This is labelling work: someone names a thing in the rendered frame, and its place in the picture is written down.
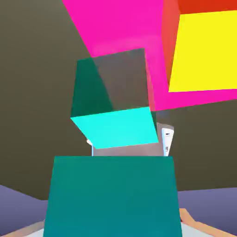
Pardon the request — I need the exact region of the small teal cube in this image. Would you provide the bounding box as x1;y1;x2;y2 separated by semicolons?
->
43;156;183;237

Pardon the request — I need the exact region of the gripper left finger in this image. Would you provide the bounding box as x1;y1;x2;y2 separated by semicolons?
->
0;219;45;237

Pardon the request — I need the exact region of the small yellow cube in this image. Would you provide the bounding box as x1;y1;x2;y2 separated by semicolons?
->
161;0;237;93

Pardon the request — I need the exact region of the large pink box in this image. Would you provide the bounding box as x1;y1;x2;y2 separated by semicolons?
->
62;0;237;112

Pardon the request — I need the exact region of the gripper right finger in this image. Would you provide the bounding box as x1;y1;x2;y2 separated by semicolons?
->
179;208;237;237

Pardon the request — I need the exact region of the small cyan cube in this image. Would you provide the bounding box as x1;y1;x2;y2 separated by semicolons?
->
70;48;159;150

